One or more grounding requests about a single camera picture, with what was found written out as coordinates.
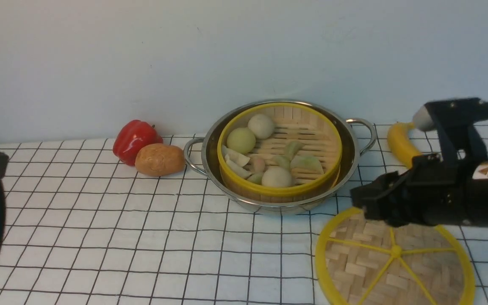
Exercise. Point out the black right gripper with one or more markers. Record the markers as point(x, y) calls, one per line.
point(442, 194)

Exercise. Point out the woven bamboo steamer lid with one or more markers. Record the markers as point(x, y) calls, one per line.
point(361, 262)

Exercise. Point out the stainless steel two-handled pot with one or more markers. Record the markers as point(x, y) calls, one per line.
point(357, 138)

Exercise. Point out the yellow banana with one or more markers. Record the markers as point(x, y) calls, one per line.
point(400, 144)

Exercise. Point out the green dumpling right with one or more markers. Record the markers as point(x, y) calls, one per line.
point(307, 162)

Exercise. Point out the green dumpling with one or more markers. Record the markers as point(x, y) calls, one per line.
point(307, 162)
point(292, 148)

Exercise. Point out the green dumpling upper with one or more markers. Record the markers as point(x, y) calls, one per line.
point(292, 148)

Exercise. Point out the white steamed bun front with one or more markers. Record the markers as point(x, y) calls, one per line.
point(277, 177)

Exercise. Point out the white steamed bun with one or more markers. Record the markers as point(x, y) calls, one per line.
point(277, 177)
point(261, 125)

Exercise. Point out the pink dumpling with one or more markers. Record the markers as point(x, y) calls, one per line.
point(258, 164)

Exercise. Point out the white dumpling lower left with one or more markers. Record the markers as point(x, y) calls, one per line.
point(238, 170)

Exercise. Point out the white dumpling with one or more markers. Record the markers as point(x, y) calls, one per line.
point(238, 170)
point(234, 156)

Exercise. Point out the white steamed bun back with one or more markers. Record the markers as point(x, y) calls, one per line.
point(261, 125)

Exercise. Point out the red bell pepper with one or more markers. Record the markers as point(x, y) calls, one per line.
point(135, 135)

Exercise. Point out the white dumpling upper left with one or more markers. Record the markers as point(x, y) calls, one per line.
point(234, 156)

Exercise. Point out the pale yellow steamed bun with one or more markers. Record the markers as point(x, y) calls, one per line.
point(241, 140)

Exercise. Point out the brown potato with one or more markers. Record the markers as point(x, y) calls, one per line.
point(160, 160)

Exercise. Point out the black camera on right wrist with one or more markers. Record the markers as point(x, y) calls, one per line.
point(453, 120)

